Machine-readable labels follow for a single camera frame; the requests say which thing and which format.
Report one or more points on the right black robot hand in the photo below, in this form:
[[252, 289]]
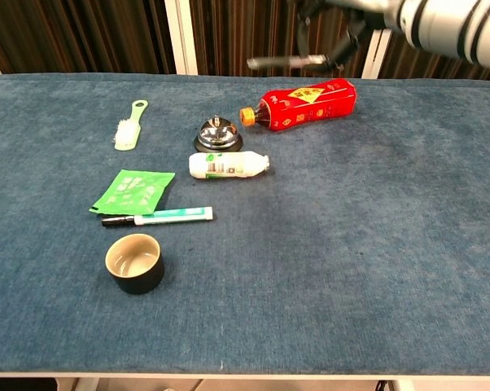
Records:
[[351, 36]]

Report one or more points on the silver ballpoint pen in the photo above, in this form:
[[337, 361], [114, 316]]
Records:
[[269, 62]]

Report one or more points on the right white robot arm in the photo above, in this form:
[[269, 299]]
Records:
[[448, 24]]

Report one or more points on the white green marker pen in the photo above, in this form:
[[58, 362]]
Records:
[[167, 215]]

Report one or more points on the red labelled drink bottle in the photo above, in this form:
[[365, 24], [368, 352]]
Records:
[[310, 106]]

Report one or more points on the chrome desk call bell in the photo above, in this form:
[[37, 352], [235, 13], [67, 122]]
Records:
[[217, 135]]

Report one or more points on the small white plastic bottle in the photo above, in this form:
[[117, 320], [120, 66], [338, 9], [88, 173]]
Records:
[[224, 164]]

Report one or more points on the blue velvet table cloth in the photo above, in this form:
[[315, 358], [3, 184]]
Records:
[[294, 264]]

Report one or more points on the green foil sachet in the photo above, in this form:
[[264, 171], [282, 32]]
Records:
[[133, 191]]

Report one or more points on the black cup beige inside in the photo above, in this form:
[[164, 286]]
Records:
[[136, 264]]

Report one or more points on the white table frame edge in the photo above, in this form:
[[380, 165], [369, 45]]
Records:
[[245, 378]]

